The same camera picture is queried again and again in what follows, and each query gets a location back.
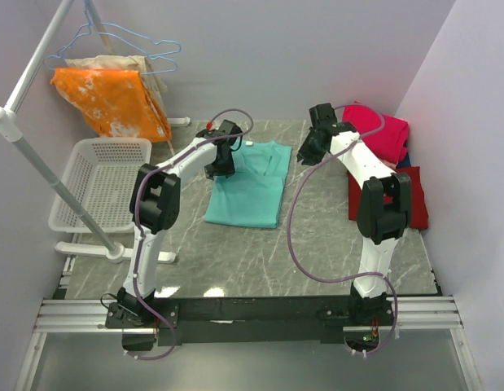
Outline blue folded t shirt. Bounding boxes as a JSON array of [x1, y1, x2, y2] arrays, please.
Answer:
[[397, 142, 412, 169]]

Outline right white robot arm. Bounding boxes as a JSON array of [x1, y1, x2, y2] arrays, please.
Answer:
[[296, 103, 412, 325]]

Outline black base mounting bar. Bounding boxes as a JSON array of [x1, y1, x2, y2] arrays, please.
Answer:
[[105, 295, 394, 351]]

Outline dark red folded t shirt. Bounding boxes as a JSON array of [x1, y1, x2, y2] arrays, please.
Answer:
[[348, 167, 429, 231]]

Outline white plastic laundry basket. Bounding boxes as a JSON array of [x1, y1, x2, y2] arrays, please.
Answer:
[[62, 138, 151, 234]]

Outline orange patterned cloth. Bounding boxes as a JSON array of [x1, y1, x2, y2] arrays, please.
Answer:
[[50, 68, 172, 143]]

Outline salmon folded t shirt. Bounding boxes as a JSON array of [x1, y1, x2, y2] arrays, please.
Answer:
[[382, 160, 397, 170]]

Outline blue wire hanger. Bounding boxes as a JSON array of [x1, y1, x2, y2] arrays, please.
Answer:
[[42, 55, 178, 74], [52, 1, 182, 62]]

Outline teal t shirt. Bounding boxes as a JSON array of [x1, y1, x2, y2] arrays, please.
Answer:
[[204, 141, 292, 229]]

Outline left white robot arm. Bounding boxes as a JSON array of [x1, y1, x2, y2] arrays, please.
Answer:
[[116, 120, 243, 327]]

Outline pink folded t shirt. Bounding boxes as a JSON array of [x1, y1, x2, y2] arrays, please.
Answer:
[[342, 106, 410, 165]]

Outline white clothes rack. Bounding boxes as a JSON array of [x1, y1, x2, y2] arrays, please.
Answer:
[[0, 0, 191, 265]]

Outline aluminium rail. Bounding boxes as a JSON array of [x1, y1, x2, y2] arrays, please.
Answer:
[[31, 296, 482, 390]]

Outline beige hanging cloth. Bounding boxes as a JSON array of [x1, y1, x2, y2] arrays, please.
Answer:
[[65, 55, 168, 113]]

